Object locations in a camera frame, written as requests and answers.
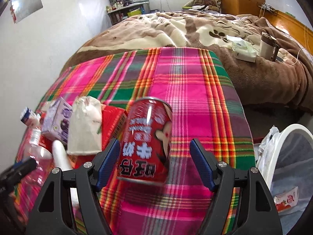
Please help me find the brown cream fleece blanket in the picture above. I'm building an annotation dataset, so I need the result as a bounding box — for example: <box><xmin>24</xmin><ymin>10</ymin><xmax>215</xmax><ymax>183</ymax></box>
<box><xmin>65</xmin><ymin>10</ymin><xmax>312</xmax><ymax>111</ymax></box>

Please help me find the red flat box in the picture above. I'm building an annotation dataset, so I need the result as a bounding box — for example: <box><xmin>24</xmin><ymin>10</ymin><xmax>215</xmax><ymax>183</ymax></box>
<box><xmin>70</xmin><ymin>105</ymin><xmax>127</xmax><ymax>169</ymax></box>

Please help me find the translucent bin liner bag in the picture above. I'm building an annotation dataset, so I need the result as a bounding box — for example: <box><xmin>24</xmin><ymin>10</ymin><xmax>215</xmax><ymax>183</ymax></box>
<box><xmin>254</xmin><ymin>125</ymin><xmax>313</xmax><ymax>229</ymax></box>

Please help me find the silver wall poster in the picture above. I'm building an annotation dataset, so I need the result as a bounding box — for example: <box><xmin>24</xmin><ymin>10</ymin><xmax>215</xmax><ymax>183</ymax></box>
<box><xmin>10</xmin><ymin>0</ymin><xmax>43</xmax><ymax>23</ymax></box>

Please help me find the white round trash bin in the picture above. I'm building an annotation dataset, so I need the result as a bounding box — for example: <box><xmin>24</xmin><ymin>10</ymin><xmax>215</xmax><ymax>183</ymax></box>
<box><xmin>258</xmin><ymin>123</ymin><xmax>313</xmax><ymax>230</ymax></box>

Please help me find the purple milk carton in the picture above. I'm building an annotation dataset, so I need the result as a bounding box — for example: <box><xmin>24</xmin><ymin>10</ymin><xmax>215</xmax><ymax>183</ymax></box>
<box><xmin>41</xmin><ymin>97</ymin><xmax>73</xmax><ymax>145</ymax></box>

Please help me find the grey shelf desk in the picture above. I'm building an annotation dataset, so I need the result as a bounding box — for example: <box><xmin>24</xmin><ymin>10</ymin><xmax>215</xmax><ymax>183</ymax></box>
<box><xmin>107</xmin><ymin>0</ymin><xmax>151</xmax><ymax>25</ymax></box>

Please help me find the pink plaid blanket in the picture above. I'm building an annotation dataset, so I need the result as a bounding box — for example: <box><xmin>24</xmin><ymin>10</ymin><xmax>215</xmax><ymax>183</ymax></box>
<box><xmin>37</xmin><ymin>48</ymin><xmax>255</xmax><ymax>234</ymax></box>

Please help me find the wooden headboard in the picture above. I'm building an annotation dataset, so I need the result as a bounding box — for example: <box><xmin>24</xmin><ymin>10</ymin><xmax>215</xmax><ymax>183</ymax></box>
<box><xmin>257</xmin><ymin>3</ymin><xmax>312</xmax><ymax>55</ymax></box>

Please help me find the brown teddy bear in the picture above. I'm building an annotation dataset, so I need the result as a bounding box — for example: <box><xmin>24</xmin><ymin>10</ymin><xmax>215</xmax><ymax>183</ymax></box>
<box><xmin>194</xmin><ymin>0</ymin><xmax>220</xmax><ymax>12</ymax></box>

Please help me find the brown white travel mug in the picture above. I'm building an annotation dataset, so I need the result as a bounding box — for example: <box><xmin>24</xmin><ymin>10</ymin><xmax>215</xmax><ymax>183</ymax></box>
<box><xmin>259</xmin><ymin>32</ymin><xmax>280</xmax><ymax>61</ymax></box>

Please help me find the beige cloth pouch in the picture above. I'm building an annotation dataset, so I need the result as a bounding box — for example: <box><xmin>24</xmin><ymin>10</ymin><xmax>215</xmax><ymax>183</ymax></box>
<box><xmin>67</xmin><ymin>96</ymin><xmax>102</xmax><ymax>156</ymax></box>

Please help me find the small white yogurt cup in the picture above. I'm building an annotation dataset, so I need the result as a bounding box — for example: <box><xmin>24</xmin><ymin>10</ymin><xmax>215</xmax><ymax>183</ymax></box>
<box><xmin>20</xmin><ymin>107</ymin><xmax>41</xmax><ymax>128</ymax></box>

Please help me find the clear pink plastic bottle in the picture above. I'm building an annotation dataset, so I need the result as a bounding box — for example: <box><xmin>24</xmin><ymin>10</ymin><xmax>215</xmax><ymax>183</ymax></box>
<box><xmin>22</xmin><ymin>127</ymin><xmax>53</xmax><ymax>192</ymax></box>

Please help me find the strawberry milk carton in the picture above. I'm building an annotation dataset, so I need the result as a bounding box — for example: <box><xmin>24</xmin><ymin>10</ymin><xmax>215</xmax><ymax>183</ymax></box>
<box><xmin>274</xmin><ymin>187</ymin><xmax>299</xmax><ymax>213</ymax></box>

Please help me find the red milk drink can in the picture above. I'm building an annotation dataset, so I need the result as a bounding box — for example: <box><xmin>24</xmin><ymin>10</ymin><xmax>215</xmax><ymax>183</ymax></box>
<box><xmin>117</xmin><ymin>97</ymin><xmax>172</xmax><ymax>185</ymax></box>

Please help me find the white tissue pack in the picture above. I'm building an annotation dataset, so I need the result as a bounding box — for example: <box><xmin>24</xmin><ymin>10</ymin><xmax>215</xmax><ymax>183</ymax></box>
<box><xmin>227</xmin><ymin>35</ymin><xmax>257</xmax><ymax>63</ymax></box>

